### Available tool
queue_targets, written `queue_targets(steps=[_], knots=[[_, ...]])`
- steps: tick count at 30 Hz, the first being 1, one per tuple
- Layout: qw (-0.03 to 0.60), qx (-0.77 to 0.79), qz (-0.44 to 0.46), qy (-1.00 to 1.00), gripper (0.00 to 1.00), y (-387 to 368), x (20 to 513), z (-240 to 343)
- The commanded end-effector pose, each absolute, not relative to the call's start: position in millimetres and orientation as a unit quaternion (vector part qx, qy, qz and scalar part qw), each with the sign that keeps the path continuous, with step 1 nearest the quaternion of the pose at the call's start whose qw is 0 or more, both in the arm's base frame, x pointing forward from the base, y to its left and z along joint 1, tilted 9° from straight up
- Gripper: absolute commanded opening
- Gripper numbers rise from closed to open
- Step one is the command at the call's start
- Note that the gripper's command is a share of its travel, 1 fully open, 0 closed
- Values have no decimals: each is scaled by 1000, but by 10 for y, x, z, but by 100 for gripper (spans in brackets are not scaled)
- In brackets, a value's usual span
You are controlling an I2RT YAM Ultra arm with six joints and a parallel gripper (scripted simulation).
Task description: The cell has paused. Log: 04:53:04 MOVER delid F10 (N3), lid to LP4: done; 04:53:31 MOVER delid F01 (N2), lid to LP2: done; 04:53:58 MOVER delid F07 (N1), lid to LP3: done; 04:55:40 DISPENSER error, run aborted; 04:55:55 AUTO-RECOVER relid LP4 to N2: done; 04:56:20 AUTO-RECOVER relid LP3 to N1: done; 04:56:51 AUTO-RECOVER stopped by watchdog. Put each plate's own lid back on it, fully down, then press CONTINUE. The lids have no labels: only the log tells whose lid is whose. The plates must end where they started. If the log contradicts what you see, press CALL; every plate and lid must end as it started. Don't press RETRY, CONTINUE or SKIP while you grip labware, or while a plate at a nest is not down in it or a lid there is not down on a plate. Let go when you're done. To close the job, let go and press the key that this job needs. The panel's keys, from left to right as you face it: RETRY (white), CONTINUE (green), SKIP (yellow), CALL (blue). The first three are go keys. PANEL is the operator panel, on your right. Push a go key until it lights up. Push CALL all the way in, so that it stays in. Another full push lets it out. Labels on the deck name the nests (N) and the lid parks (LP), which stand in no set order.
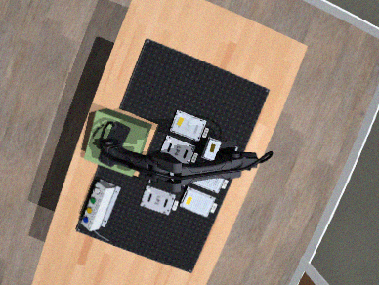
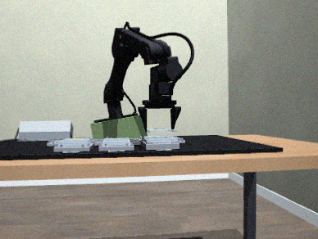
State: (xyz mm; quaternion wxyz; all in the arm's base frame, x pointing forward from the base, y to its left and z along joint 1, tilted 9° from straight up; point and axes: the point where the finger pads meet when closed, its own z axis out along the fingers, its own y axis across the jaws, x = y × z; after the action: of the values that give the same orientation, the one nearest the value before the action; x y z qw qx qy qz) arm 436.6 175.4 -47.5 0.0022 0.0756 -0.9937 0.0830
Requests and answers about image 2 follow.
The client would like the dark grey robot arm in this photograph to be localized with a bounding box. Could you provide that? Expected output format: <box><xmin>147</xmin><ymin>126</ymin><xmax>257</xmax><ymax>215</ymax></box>
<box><xmin>94</xmin><ymin>28</ymin><xmax>183</xmax><ymax>123</ymax></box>

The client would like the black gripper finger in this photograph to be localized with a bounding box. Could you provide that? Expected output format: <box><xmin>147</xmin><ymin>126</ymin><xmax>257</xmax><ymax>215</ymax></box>
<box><xmin>170</xmin><ymin>109</ymin><xmax>181</xmax><ymax>129</ymax></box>
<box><xmin>138</xmin><ymin>109</ymin><xmax>147</xmax><ymax>132</ymax></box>

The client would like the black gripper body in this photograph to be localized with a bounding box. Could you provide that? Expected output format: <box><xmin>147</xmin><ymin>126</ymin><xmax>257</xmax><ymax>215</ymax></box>
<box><xmin>138</xmin><ymin>100</ymin><xmax>181</xmax><ymax>109</ymax></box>

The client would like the white control panel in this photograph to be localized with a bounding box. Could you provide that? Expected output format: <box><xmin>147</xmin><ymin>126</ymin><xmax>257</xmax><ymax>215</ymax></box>
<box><xmin>0</xmin><ymin>120</ymin><xmax>73</xmax><ymax>142</ymax></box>

